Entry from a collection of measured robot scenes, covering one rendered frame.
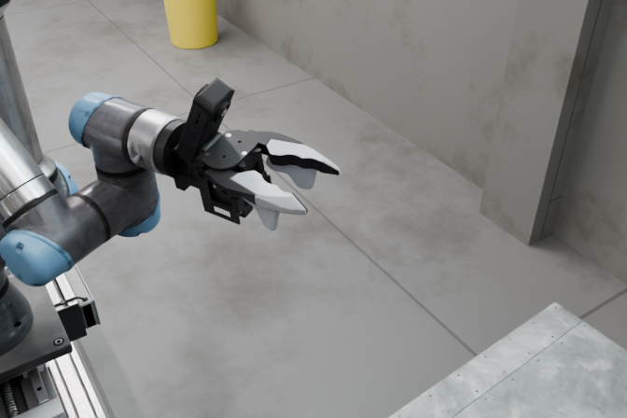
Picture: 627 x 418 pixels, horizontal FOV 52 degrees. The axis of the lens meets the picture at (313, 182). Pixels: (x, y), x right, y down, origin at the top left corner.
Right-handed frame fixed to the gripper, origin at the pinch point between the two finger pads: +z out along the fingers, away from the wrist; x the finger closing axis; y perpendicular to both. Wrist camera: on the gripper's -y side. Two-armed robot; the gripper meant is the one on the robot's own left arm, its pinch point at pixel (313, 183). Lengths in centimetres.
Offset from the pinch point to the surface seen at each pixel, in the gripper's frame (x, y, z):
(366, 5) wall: -253, 117, -127
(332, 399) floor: -53, 154, -37
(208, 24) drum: -276, 169, -268
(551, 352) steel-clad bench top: -45, 72, 25
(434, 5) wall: -232, 98, -79
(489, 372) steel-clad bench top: -33, 71, 16
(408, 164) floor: -201, 175, -76
